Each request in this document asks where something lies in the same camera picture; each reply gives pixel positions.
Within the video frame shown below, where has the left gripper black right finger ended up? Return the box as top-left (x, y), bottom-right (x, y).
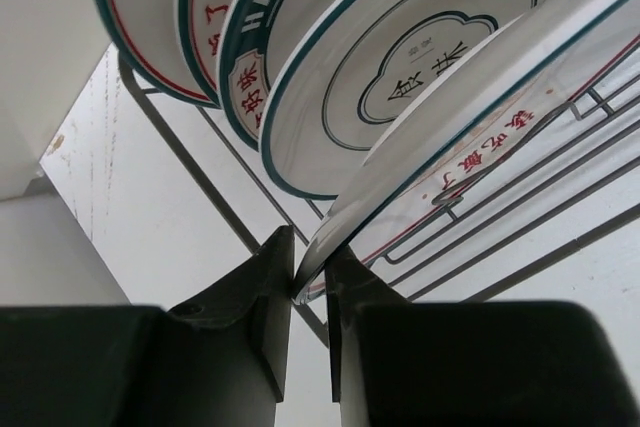
top-left (324, 248), bottom-right (639, 426)

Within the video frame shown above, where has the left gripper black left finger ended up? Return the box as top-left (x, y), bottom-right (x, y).
top-left (1, 226), bottom-right (294, 426)

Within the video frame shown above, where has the white plate flower outline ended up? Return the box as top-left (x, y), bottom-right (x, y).
top-left (259, 0), bottom-right (547, 200)

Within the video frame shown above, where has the teal rim lettered plate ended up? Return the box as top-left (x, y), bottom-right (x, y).
top-left (215, 0), bottom-right (321, 153)

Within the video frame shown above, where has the rear red rim plate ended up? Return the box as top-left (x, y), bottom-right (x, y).
top-left (94, 0), bottom-right (216, 108)

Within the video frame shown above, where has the grey wire dish rack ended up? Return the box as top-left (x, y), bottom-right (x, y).
top-left (117, 31), bottom-right (640, 348)

